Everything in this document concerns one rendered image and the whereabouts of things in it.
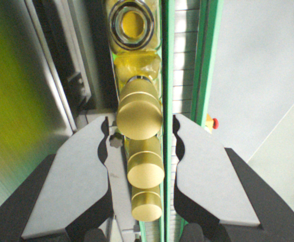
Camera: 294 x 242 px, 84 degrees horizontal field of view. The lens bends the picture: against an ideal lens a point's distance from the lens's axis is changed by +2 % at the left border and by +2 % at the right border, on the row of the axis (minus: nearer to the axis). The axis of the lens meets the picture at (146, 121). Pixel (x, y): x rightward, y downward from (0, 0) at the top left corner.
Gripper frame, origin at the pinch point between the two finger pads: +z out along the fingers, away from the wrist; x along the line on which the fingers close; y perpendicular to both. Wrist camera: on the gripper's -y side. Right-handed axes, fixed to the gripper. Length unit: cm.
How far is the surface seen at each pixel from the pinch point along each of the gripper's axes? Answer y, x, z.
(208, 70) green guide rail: 1.4, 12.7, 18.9
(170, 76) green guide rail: 2.4, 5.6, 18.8
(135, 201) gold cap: 10.3, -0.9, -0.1
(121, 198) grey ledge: 50, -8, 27
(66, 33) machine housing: -4.1, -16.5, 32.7
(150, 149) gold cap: 4.0, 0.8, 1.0
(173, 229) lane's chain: 76, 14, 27
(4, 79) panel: -1.5, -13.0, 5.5
